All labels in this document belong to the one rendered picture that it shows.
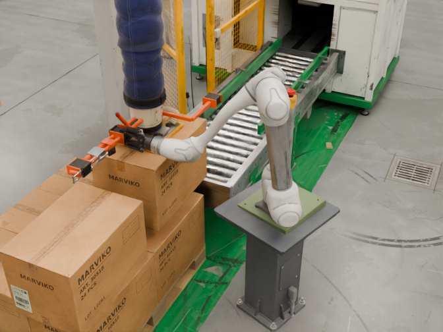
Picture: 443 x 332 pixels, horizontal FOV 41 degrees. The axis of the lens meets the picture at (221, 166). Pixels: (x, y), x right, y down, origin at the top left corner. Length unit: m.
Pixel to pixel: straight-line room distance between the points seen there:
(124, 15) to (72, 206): 0.97
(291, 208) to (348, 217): 1.64
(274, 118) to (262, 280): 1.22
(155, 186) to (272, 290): 0.94
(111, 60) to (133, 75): 1.59
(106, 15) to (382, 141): 2.61
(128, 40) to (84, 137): 2.58
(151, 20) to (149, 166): 0.73
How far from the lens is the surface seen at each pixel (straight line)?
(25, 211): 3.78
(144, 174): 3.07
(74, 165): 2.84
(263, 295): 3.58
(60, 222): 2.98
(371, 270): 4.11
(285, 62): 5.47
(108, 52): 4.64
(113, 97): 4.80
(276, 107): 2.57
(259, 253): 3.38
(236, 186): 3.79
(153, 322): 3.63
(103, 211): 3.00
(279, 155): 2.77
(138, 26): 2.96
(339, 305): 3.84
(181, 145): 2.88
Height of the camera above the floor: 2.77
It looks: 34 degrees down
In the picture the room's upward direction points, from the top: straight up
